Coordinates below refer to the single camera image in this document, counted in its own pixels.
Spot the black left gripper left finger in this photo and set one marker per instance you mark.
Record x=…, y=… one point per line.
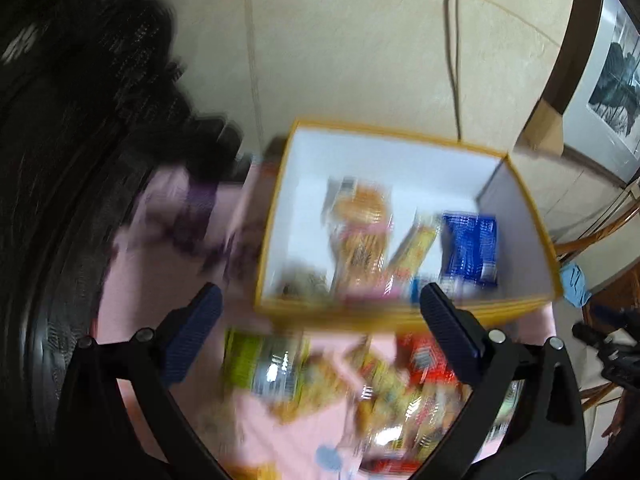
x=93, y=433

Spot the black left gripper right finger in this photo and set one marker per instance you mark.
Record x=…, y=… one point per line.
x=546, y=435

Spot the rice crackers pink bag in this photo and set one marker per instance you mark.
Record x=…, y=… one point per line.
x=358, y=215

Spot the red chocolate bar wrapper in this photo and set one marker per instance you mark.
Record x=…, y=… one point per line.
x=420, y=355

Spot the pink patterned tablecloth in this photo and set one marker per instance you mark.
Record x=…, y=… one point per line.
x=149, y=276

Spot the green white snack packet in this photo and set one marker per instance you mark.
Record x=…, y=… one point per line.
x=267, y=365

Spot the blue snack packet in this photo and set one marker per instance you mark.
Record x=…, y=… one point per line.
x=470, y=250

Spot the yellow strip snack packet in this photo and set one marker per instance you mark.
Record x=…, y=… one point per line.
x=412, y=251

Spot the orange sandwich cracker pack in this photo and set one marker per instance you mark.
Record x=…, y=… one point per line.
x=320, y=386

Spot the yellow cardboard storage box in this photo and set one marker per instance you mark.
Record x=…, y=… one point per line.
x=423, y=176

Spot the framed ink painting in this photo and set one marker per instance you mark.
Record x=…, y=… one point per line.
x=601, y=121

